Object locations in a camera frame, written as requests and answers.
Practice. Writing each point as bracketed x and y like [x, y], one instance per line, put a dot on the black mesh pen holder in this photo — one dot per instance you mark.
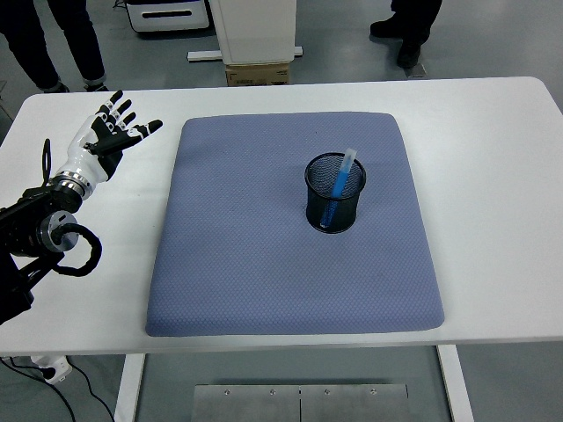
[354, 211]

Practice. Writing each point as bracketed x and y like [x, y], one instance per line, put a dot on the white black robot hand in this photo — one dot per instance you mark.
[83, 158]

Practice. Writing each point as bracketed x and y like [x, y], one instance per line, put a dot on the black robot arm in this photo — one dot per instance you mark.
[26, 220]

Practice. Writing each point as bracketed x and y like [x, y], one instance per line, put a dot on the blue-grey quilted mat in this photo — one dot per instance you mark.
[264, 272]

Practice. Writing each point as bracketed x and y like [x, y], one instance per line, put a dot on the white appliance with dark slot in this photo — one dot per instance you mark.
[167, 13]

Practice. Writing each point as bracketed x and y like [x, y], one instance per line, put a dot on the white power strip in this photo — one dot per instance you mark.
[55, 369]

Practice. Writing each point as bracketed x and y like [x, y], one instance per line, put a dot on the cardboard box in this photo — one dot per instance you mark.
[257, 74]

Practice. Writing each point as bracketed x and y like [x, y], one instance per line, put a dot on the white table leg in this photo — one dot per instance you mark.
[455, 387]
[128, 387]

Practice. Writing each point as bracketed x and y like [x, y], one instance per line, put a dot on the grey floor socket plate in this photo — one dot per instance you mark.
[417, 70]

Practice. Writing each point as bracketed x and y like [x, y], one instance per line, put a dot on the white pedestal cabinet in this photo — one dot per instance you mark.
[259, 31]

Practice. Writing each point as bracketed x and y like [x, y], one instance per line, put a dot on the blue marker with clear cap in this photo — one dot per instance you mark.
[342, 180]

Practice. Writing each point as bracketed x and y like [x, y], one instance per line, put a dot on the person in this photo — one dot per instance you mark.
[413, 26]
[75, 39]

